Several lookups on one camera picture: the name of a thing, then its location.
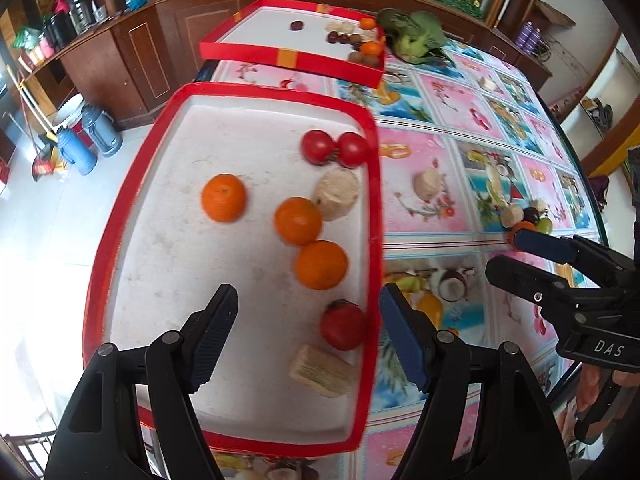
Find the white bucket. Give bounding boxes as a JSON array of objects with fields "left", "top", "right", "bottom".
[{"left": 52, "top": 92, "right": 86, "bottom": 128}]

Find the small red tomato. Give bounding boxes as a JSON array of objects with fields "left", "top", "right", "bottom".
[{"left": 336, "top": 132, "right": 371, "bottom": 169}]

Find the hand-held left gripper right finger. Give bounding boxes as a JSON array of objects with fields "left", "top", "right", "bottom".
[{"left": 379, "top": 284, "right": 571, "bottom": 480}]

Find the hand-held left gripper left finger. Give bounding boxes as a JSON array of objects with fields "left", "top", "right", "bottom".
[{"left": 45, "top": 284, "right": 239, "bottom": 480}]

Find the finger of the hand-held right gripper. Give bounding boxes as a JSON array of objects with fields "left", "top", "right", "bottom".
[
  {"left": 514, "top": 229, "right": 640, "bottom": 291},
  {"left": 485, "top": 255, "right": 608, "bottom": 321}
]

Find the wooden side cabinet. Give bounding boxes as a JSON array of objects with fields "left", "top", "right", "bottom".
[{"left": 487, "top": 35, "right": 553, "bottom": 93}]

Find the dark red cloth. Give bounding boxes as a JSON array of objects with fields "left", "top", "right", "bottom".
[{"left": 587, "top": 175, "right": 608, "bottom": 211}]

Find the red dustpan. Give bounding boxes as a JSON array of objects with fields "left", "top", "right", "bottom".
[{"left": 31, "top": 152, "right": 58, "bottom": 182}]

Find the black kettle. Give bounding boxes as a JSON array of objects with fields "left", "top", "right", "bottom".
[{"left": 42, "top": 12, "right": 76, "bottom": 51}]

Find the fruit printed tablecloth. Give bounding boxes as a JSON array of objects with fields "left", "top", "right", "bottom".
[{"left": 135, "top": 35, "right": 608, "bottom": 480}]

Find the green bok choy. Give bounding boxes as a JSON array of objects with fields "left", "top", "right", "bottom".
[{"left": 376, "top": 8, "right": 456, "bottom": 66}]

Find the blue thermos flask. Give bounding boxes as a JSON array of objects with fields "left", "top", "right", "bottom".
[
  {"left": 81, "top": 104, "right": 124, "bottom": 159},
  {"left": 56, "top": 126, "right": 98, "bottom": 177}
]

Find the pair of shoes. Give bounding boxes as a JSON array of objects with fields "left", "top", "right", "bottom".
[{"left": 582, "top": 97, "right": 616, "bottom": 131}]

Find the red tomato with stem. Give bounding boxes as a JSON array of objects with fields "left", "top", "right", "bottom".
[{"left": 300, "top": 130, "right": 336, "bottom": 166}]

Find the green packet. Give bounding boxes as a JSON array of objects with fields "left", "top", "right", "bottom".
[{"left": 12, "top": 27, "right": 41, "bottom": 51}]

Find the red rimmed white tray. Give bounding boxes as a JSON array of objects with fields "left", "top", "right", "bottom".
[
  {"left": 82, "top": 81, "right": 386, "bottom": 458},
  {"left": 199, "top": 0, "right": 387, "bottom": 88}
]

